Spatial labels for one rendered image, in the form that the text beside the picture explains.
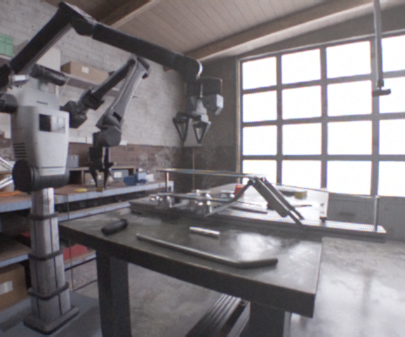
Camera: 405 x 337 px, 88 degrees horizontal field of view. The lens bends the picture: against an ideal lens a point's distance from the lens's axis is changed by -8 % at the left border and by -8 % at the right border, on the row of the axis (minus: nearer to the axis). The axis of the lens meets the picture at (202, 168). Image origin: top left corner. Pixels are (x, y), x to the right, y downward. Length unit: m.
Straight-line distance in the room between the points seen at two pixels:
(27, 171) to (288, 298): 1.11
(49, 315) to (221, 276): 1.11
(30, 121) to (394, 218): 3.94
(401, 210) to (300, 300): 3.51
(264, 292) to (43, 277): 1.12
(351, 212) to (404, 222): 0.66
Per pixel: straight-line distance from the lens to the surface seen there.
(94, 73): 2.88
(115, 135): 0.81
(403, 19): 4.19
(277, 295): 0.45
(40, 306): 1.46
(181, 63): 0.80
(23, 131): 1.23
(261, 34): 3.61
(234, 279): 0.46
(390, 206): 3.87
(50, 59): 2.70
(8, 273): 2.04
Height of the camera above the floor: 1.09
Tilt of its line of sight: 2 degrees down
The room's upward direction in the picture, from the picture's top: straight up
